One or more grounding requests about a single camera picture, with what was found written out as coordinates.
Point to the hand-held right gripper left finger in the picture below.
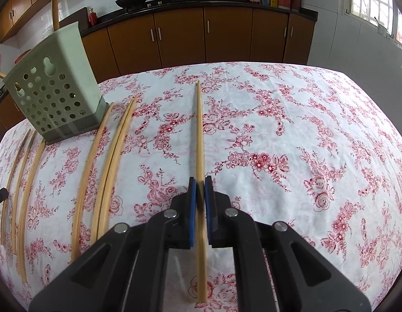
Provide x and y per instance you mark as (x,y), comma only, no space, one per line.
(191,221)

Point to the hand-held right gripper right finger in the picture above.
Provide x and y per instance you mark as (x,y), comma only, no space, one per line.
(207,214)

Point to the green perforated utensil holder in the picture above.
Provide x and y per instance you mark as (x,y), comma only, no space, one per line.
(74,68)

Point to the red floral tablecloth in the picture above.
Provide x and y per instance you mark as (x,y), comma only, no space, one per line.
(285,136)

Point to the red basin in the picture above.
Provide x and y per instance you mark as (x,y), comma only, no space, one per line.
(22,57)

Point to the brown lower kitchen cabinets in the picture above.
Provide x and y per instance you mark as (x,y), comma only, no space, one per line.
(227,35)

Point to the brown kitchen cabinets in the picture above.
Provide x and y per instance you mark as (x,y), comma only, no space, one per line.
(18,9)
(227,35)

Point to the brown upper kitchen cabinets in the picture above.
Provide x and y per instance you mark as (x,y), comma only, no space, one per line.
(18,9)

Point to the brown box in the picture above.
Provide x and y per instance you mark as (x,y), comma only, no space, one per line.
(74,18)

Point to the red bottle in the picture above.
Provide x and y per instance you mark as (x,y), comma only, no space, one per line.
(93,18)

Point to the gas stove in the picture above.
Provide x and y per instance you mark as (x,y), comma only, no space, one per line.
(161,2)

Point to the black kitchen countertop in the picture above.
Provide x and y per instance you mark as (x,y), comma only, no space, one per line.
(305,12)

